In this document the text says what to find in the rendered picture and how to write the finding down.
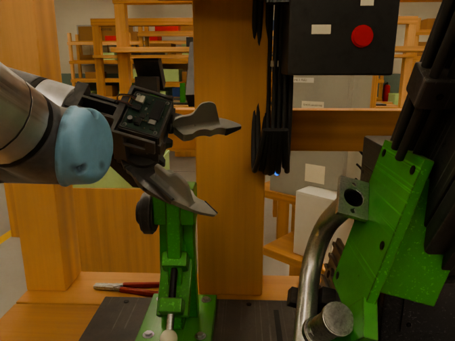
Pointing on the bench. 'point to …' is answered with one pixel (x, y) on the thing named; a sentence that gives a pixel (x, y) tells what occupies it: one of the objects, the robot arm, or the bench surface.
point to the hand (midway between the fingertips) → (227, 170)
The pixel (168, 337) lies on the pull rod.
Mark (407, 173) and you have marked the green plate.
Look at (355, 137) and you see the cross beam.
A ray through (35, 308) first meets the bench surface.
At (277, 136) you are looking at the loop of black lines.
